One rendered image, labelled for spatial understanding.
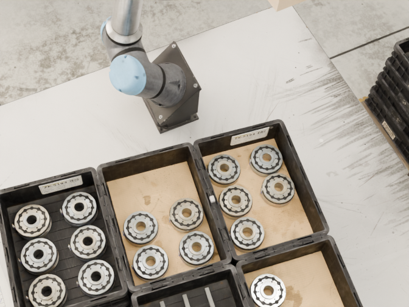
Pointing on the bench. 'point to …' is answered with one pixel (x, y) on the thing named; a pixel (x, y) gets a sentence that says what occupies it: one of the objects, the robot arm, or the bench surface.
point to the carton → (283, 3)
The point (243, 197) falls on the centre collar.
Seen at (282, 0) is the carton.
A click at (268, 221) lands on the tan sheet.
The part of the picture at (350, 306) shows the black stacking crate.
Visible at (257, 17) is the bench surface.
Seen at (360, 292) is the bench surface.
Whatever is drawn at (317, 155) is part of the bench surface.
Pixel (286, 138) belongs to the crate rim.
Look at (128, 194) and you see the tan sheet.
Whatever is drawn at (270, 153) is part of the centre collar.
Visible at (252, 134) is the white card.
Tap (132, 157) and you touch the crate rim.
